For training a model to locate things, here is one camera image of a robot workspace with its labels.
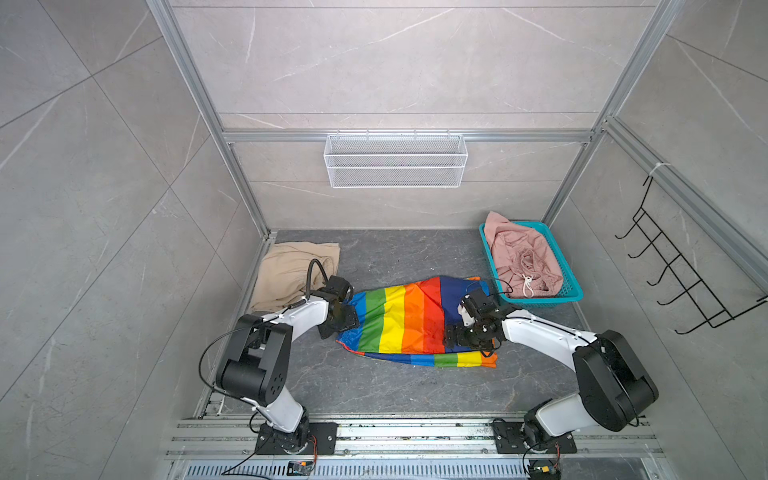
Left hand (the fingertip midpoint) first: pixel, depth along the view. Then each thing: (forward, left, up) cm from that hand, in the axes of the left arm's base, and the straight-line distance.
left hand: (346, 319), depth 94 cm
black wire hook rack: (-13, -81, +31) cm, 88 cm away
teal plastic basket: (+5, -73, +6) cm, 73 cm away
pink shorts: (+18, -63, +4) cm, 66 cm away
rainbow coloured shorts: (-2, -19, +1) cm, 20 cm away
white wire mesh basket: (+45, -17, +29) cm, 56 cm away
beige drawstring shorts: (+21, +21, -1) cm, 30 cm away
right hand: (-8, -34, 0) cm, 35 cm away
